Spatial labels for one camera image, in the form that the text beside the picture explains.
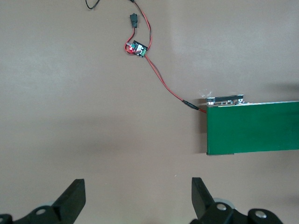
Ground small green circuit board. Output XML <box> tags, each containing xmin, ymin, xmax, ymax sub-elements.
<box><xmin>129</xmin><ymin>40</ymin><xmax>148</xmax><ymax>59</ymax></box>

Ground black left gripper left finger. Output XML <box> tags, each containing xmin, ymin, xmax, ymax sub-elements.
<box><xmin>0</xmin><ymin>179</ymin><xmax>86</xmax><ymax>224</ymax></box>

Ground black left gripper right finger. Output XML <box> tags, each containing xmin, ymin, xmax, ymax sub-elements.
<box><xmin>189</xmin><ymin>177</ymin><xmax>283</xmax><ymax>224</ymax></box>

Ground red and black wire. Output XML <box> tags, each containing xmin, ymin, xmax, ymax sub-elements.
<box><xmin>124</xmin><ymin>0</ymin><xmax>207</xmax><ymax>114</ymax></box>

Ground small black wire connector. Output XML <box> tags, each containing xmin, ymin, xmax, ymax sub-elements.
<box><xmin>129</xmin><ymin>13</ymin><xmax>139</xmax><ymax>29</ymax></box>

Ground thin black looped cable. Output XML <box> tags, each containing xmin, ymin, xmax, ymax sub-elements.
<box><xmin>84</xmin><ymin>0</ymin><xmax>100</xmax><ymax>10</ymax></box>

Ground green belt mini conveyor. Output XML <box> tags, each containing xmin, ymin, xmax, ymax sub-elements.
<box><xmin>205</xmin><ymin>94</ymin><xmax>299</xmax><ymax>156</ymax></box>

